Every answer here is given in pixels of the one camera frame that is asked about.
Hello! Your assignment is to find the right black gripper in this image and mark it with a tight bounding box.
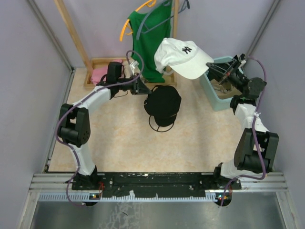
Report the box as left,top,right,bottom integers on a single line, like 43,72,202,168
205,59,248,94

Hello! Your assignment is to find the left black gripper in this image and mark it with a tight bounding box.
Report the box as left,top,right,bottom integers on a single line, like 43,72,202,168
117,73,152,95

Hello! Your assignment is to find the khaki cap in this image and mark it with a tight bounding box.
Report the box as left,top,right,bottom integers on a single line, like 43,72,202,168
211,80,242,99

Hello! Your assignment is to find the black cap gold logo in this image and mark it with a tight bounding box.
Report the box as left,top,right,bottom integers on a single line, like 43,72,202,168
143,85,183,127

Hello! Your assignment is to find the black wire hat stand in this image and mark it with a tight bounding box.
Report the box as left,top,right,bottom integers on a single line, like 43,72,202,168
143,84,178,133

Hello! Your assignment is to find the white cap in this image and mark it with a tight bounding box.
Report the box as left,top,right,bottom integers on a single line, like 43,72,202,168
154,38,214,80

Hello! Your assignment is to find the wooden clothes rack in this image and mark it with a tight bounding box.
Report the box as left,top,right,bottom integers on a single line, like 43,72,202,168
54,0,178,90

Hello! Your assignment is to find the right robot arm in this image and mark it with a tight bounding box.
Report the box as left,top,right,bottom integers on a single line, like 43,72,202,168
207,55,279,189

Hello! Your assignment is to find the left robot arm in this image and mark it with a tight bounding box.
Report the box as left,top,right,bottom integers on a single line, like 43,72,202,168
56,61,151,189

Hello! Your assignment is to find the light blue plastic bin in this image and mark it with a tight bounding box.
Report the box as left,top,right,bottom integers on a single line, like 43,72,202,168
199,63,233,111

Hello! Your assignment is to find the pink folded cloth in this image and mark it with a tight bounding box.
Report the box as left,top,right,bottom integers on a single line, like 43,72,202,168
91,59,123,85

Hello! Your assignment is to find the green tank top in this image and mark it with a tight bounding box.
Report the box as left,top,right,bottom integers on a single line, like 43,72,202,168
128,0,172,83

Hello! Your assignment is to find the yellow clothes hanger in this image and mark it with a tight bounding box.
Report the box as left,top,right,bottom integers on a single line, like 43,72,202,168
119,0,157,42

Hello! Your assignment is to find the grey-blue clothes hanger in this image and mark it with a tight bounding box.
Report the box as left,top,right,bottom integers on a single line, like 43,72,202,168
136,0,190,40

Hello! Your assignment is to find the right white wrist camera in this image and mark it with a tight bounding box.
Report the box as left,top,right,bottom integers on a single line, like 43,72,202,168
234,53,247,68

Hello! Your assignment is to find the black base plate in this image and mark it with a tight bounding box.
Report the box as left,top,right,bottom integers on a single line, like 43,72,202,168
72,172,230,198

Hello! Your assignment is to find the aluminium rail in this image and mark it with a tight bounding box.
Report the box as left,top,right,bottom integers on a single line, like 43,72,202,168
29,172,288,206

